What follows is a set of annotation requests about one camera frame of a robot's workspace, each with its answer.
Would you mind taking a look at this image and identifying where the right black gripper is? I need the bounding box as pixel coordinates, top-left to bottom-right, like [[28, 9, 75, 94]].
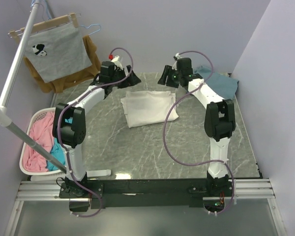
[[157, 66, 181, 89]]

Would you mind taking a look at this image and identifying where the white laundry basket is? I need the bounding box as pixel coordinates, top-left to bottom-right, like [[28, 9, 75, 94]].
[[20, 107, 65, 176]]

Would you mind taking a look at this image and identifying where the brown garment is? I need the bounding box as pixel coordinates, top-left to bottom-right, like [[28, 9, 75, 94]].
[[24, 35, 101, 93]]

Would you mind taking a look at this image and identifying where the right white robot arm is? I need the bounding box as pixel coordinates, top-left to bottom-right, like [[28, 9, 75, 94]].
[[158, 54, 236, 196]]

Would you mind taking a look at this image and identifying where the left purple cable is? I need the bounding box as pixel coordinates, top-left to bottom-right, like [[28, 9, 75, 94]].
[[57, 47, 134, 218]]

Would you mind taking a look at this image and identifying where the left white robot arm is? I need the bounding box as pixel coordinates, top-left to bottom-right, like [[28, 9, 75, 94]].
[[53, 59, 141, 198]]

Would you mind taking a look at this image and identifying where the teal garment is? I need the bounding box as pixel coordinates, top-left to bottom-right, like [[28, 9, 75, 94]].
[[44, 112, 65, 165]]

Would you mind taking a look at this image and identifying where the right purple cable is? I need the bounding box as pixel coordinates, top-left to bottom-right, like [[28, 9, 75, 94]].
[[162, 50, 236, 215]]

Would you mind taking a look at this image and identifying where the wooden clip hanger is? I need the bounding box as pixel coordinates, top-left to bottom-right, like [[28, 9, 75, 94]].
[[7, 13, 81, 43]]

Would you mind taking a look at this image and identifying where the folded blue t-shirt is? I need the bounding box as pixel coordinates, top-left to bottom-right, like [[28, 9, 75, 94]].
[[187, 66, 239, 99]]

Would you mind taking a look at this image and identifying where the aluminium rail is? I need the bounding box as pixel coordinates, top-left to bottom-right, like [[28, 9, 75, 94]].
[[15, 179, 276, 202]]

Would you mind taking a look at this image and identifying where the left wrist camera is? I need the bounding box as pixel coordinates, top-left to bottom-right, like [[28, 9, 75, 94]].
[[109, 54, 124, 70]]

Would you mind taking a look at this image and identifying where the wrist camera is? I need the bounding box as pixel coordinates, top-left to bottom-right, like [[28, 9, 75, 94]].
[[109, 54, 124, 70], [173, 53, 182, 61]]

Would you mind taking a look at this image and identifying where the pink garment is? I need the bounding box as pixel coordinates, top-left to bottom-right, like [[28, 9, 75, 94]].
[[22, 112, 54, 173]]

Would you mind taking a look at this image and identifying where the blue wire hanger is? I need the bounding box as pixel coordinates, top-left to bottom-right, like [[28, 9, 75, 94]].
[[31, 0, 101, 36]]

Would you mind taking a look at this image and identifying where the purple cable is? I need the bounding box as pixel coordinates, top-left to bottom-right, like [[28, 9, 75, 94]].
[[57, 47, 134, 218], [162, 50, 236, 215]]

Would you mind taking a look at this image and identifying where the grey panda t-shirt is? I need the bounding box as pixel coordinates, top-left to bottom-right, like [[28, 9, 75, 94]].
[[25, 23, 92, 83]]

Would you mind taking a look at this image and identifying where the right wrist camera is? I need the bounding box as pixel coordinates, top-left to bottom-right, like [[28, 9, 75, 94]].
[[173, 53, 182, 61]]

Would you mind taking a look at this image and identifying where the white clothes rack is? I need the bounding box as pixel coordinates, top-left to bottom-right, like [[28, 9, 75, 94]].
[[0, 0, 113, 178]]

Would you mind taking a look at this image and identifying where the black base beam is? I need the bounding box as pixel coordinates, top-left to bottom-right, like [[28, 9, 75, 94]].
[[59, 178, 233, 209]]

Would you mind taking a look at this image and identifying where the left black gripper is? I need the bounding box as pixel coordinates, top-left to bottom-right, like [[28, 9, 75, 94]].
[[111, 66, 142, 89]]

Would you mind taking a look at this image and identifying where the white coca-cola t-shirt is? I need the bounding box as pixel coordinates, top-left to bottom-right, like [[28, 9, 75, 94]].
[[120, 91, 176, 128]]

